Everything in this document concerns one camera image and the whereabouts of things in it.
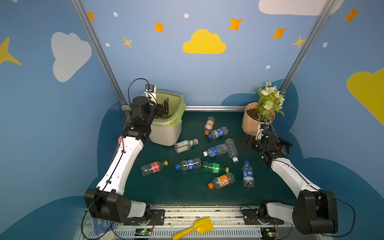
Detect white label clear bottle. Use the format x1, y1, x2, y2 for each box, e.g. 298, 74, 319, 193
174, 139, 199, 154

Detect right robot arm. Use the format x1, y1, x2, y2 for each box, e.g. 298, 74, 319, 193
242, 130, 339, 235

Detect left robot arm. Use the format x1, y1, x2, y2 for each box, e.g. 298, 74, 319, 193
84, 96, 169, 223

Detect green bin liner bag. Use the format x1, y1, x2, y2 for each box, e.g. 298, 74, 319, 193
152, 90, 187, 127

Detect white plastic waste bin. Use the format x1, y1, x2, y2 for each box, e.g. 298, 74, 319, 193
149, 121, 182, 147

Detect beige ribbed flower pot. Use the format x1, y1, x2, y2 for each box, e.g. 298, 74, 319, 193
242, 102, 276, 137

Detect clear ribbed bottle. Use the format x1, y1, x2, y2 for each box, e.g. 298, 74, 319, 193
225, 138, 239, 163

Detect pepsi bottle right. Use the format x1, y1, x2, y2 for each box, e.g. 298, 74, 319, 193
242, 160, 255, 188

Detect artificial white flower plant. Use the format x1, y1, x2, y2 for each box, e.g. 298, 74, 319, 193
253, 81, 286, 123

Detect small blue label bottle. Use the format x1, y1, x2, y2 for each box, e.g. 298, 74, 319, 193
207, 127, 229, 139

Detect orange cap orange label bottle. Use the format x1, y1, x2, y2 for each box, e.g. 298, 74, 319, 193
208, 172, 236, 190

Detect blue label white cap bottle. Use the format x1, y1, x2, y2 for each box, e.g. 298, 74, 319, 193
203, 144, 228, 158

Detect pepsi bottle lying left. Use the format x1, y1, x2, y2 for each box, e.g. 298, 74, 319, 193
175, 158, 202, 171

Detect red label yellow cap bottle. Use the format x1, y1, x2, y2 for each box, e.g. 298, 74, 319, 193
141, 161, 168, 177

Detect green soda bottle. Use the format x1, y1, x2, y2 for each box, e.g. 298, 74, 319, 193
202, 162, 229, 174

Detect right circuit board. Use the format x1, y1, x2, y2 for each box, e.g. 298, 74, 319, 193
261, 228, 279, 240

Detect circuit board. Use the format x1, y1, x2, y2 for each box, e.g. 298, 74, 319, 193
135, 229, 153, 237
261, 228, 279, 240

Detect yellow toy shovel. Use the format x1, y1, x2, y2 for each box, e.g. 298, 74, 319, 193
173, 217, 214, 240

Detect left circuit board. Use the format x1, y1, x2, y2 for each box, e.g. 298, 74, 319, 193
135, 229, 153, 237

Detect white blue work glove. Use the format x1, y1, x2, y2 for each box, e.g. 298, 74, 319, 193
92, 218, 112, 236

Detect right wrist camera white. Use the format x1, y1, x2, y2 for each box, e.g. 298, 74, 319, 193
256, 124, 269, 140

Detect aluminium frame post left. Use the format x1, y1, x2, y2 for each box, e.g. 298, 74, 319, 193
71, 0, 127, 107

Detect aluminium frame post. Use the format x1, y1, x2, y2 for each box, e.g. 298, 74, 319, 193
279, 0, 337, 91
71, 0, 127, 107

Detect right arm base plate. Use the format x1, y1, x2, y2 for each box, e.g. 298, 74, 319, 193
240, 208, 285, 225

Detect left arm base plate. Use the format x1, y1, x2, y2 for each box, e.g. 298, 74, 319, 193
123, 209, 166, 226

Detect aluminium frame post right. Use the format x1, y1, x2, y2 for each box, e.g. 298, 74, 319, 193
279, 0, 337, 91

